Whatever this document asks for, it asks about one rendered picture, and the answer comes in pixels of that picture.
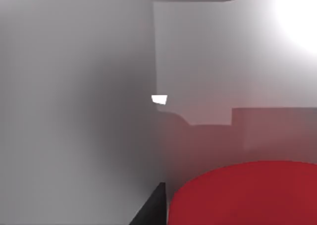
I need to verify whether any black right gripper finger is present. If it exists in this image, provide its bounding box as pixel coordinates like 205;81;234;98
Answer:
128;182;167;225

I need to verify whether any red cup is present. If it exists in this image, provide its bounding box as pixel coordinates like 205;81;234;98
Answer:
166;160;317;225

